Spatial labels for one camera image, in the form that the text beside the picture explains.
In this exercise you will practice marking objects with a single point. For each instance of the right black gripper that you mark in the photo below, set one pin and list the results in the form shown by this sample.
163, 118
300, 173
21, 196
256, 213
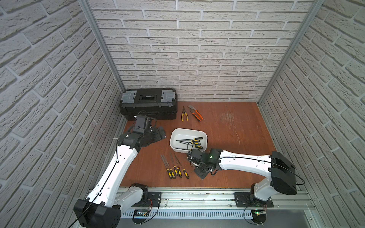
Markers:
201, 175

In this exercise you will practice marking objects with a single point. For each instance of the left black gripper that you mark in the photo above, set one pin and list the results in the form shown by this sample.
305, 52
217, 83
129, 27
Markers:
155, 134

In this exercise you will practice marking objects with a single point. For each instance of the black handled round file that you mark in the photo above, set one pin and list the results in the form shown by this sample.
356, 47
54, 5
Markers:
186, 142

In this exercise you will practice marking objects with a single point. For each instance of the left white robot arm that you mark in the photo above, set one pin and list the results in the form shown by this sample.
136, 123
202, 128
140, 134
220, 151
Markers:
99, 209

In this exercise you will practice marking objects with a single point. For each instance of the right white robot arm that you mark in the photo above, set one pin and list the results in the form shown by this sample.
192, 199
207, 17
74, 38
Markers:
278, 172

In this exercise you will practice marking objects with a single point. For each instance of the white rectangular storage box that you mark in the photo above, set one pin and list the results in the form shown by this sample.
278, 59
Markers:
181, 133

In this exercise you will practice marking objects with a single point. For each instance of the black plastic toolbox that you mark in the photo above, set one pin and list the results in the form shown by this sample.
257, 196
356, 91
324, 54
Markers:
159, 103

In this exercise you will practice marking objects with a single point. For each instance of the right controller board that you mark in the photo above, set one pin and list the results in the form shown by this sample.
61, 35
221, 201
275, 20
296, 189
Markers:
259, 217

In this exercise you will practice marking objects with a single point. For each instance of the controller board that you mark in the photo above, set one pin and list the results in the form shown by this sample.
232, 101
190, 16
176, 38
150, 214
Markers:
140, 216
259, 217

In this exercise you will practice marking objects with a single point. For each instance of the left controller board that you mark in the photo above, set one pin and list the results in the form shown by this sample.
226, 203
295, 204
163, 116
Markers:
140, 216

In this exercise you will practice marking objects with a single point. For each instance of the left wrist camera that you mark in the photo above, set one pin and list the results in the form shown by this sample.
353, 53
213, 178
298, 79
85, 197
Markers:
142, 124

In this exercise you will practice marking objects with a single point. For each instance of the yellow handled pliers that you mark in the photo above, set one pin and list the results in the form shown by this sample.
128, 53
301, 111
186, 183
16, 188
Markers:
184, 115

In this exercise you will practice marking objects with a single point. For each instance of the aluminium mounting rail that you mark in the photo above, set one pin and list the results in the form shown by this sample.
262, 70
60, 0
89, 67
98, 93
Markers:
224, 199

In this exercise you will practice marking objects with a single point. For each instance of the orange handled pliers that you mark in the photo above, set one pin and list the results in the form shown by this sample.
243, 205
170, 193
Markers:
195, 113

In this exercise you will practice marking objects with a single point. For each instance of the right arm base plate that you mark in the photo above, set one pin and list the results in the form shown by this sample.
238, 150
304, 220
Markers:
245, 199

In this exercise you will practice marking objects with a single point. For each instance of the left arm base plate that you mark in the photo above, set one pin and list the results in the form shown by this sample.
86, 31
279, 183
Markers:
152, 198

